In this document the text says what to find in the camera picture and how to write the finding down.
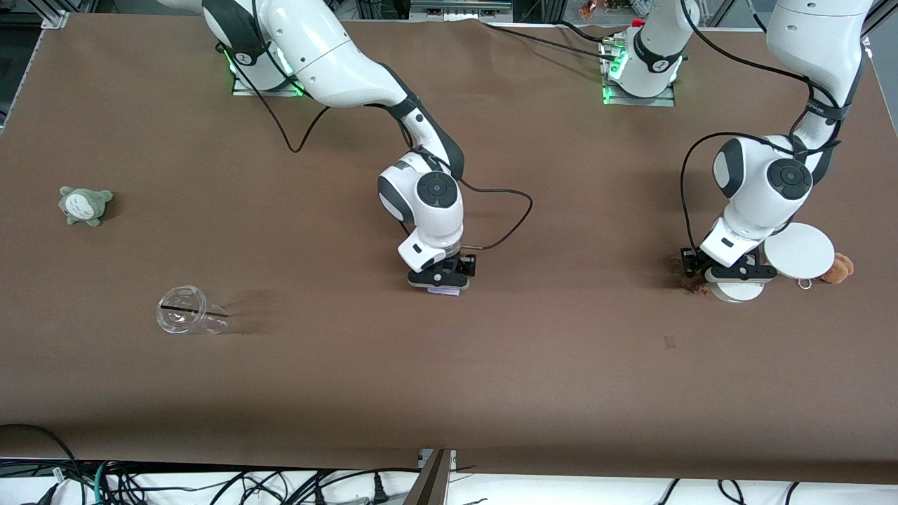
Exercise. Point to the clear plastic cup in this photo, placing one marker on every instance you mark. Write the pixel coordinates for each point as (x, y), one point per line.
(184, 312)

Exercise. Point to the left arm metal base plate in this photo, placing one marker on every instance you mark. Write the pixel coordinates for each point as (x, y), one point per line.
(638, 100)

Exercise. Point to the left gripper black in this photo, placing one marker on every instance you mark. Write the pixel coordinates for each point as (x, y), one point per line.
(691, 260)

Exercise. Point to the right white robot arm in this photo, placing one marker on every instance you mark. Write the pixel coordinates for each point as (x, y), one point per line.
(323, 56)

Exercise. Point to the metal frame bar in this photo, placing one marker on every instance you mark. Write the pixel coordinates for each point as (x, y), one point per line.
(459, 8)

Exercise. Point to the black power plug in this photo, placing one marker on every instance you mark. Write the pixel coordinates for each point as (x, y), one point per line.
(380, 491)

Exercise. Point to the brown wooden board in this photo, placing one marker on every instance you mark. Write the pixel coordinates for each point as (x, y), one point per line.
(429, 484)

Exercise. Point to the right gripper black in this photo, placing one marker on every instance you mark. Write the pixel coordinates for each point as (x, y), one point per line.
(466, 265)

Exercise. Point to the aluminium frame profile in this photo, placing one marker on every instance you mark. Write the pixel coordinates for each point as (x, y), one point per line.
(56, 14)
(870, 38)

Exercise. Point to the grey plush toy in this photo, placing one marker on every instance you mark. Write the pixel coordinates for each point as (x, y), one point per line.
(85, 205)

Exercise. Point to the white round desk lamp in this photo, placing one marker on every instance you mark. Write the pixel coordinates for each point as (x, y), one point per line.
(800, 251)

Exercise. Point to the small metal bracket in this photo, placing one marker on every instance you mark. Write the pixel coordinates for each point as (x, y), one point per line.
(452, 457)

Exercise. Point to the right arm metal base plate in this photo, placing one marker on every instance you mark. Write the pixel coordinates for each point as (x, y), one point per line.
(242, 88)

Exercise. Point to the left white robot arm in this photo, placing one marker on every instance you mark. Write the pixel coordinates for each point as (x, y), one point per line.
(765, 203)

